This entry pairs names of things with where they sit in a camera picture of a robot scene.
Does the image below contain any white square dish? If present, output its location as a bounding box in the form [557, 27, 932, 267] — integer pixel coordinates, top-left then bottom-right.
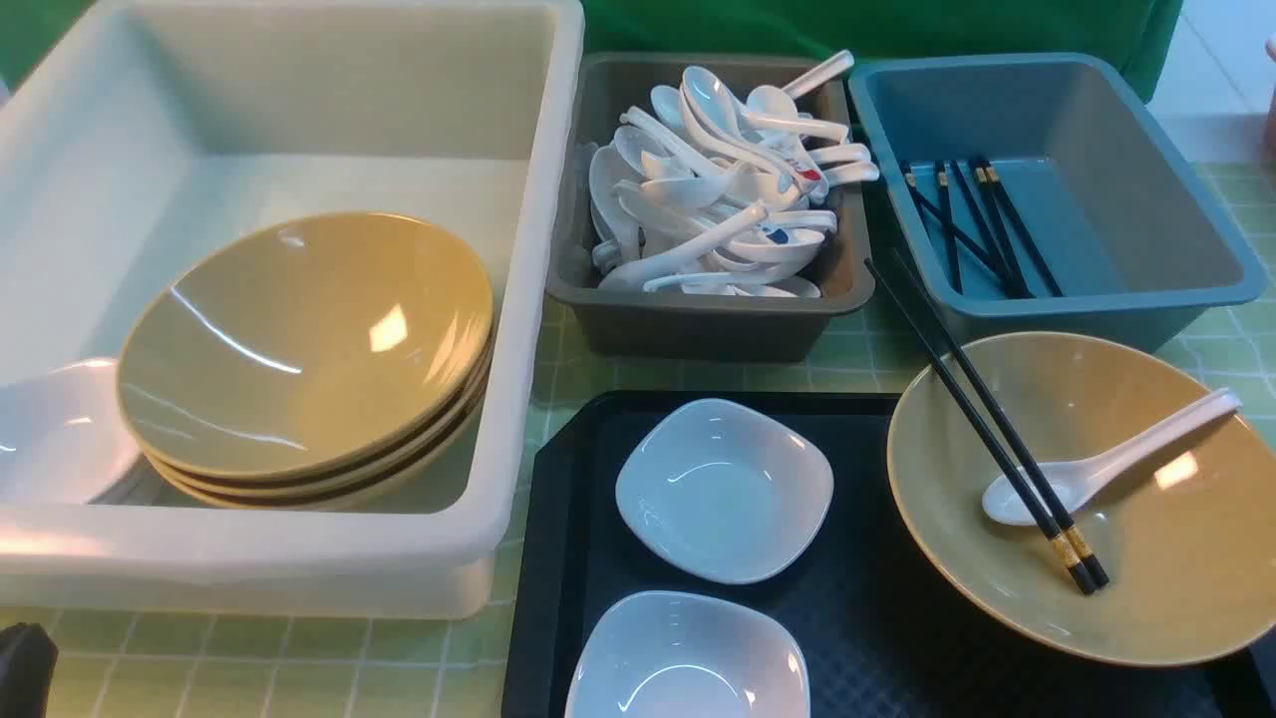
[614, 397, 835, 585]
[561, 590, 812, 717]

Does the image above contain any white ceramic soup spoon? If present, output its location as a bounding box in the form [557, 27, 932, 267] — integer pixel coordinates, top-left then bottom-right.
[983, 388, 1242, 525]

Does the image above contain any black chopstick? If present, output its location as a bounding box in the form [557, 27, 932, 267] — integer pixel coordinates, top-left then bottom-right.
[864, 259, 1099, 596]
[977, 156, 1065, 298]
[892, 247, 1111, 589]
[933, 161, 963, 295]
[951, 159, 1030, 298]

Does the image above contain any tan noodle bowl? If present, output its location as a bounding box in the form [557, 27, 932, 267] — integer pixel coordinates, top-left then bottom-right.
[887, 332, 1275, 667]

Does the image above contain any grey-brown spoon bin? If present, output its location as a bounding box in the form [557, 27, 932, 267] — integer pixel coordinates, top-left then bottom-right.
[546, 54, 875, 363]

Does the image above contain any white spoon long diagonal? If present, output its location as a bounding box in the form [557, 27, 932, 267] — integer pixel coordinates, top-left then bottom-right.
[598, 203, 769, 289]

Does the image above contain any white spoon with red print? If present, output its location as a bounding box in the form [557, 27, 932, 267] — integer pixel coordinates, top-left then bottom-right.
[679, 65, 849, 201]

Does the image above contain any black serving tray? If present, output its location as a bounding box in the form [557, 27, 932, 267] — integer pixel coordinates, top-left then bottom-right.
[498, 390, 1273, 717]

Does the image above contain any blue-grey chopstick bin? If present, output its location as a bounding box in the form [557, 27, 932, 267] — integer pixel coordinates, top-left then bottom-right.
[849, 54, 1267, 353]

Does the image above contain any large white plastic tub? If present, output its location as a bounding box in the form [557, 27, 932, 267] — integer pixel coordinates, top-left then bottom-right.
[3, 1, 584, 619]

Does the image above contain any white dish in tub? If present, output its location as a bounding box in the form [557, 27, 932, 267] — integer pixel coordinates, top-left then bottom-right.
[1, 356, 162, 506]

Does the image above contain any green backdrop cloth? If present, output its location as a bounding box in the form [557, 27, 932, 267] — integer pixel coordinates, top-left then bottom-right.
[583, 1, 1183, 101]

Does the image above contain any white spoon top handle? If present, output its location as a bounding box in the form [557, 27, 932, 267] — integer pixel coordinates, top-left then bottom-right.
[781, 48, 855, 99]

